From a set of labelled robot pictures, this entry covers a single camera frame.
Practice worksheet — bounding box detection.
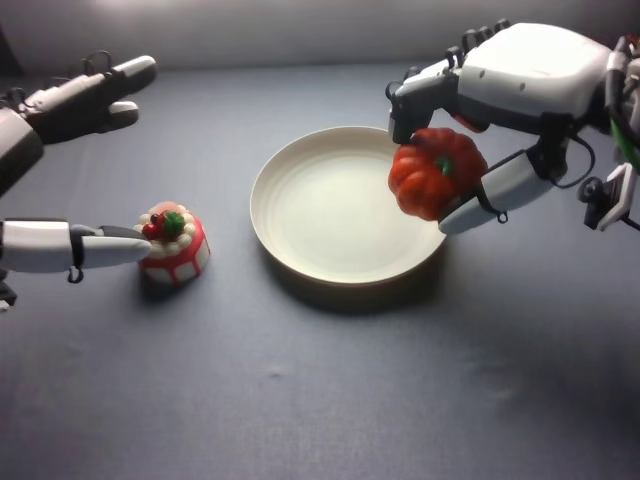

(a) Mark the orange toy pumpkin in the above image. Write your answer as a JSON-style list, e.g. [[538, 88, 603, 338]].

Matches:
[[388, 127, 489, 222]]

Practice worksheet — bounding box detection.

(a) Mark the toy cake with strawberry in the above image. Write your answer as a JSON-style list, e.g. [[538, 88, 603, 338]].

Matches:
[[133, 201, 211, 285]]

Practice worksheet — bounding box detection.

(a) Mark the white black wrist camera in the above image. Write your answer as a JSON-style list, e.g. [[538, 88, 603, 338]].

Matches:
[[578, 162, 640, 232]]

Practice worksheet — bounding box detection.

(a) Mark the cream round plate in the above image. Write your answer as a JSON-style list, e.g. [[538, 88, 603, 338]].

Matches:
[[249, 126, 449, 296]]

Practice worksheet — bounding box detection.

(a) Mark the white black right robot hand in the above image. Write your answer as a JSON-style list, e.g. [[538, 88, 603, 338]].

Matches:
[[384, 18, 614, 236]]

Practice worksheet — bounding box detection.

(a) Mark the green cable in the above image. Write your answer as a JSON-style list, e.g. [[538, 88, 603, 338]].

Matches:
[[610, 119, 640, 166]]

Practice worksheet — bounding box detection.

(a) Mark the white curtain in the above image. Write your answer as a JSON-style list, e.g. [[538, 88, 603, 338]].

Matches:
[[0, 0, 640, 71]]

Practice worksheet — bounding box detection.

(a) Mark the thin black cable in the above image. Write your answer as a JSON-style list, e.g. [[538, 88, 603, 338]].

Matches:
[[569, 130, 601, 190]]

